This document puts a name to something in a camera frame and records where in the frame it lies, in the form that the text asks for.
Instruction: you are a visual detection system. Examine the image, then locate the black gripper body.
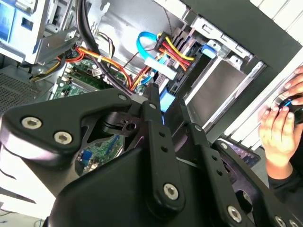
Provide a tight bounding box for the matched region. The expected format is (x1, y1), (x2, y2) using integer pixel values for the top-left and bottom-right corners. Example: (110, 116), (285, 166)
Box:
(46, 145), (228, 227)

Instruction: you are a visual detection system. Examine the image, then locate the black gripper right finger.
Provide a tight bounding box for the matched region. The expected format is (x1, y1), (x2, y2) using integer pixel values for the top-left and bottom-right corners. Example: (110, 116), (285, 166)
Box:
(176, 96), (303, 227)

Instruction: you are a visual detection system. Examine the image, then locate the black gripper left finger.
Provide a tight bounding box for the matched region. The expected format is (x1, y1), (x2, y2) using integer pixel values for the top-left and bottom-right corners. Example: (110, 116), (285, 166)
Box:
(0, 83), (187, 215)

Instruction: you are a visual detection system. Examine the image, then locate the orange yellow power wire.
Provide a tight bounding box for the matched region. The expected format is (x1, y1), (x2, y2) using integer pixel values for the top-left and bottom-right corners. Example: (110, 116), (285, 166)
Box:
(30, 32), (197, 95)

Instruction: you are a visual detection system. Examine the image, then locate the round black tool blue ring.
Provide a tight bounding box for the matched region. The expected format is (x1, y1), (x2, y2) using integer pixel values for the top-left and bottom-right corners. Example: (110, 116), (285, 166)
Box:
(272, 94), (303, 126)

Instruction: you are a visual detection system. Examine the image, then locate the hard disk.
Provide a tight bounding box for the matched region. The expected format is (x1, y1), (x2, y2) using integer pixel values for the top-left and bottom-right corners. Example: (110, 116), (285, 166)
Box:
(145, 40), (217, 125)

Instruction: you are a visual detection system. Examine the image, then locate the blue data wire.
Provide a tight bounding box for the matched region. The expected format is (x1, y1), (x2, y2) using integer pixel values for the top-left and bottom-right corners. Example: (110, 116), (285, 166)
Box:
(136, 32), (177, 93)

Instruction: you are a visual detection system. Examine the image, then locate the person right hand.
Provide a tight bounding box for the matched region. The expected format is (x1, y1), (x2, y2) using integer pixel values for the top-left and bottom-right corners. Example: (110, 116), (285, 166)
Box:
(257, 105), (298, 177)

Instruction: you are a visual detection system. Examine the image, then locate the person left hand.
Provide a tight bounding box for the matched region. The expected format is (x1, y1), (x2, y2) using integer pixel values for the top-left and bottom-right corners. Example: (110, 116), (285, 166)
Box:
(283, 65), (303, 106)

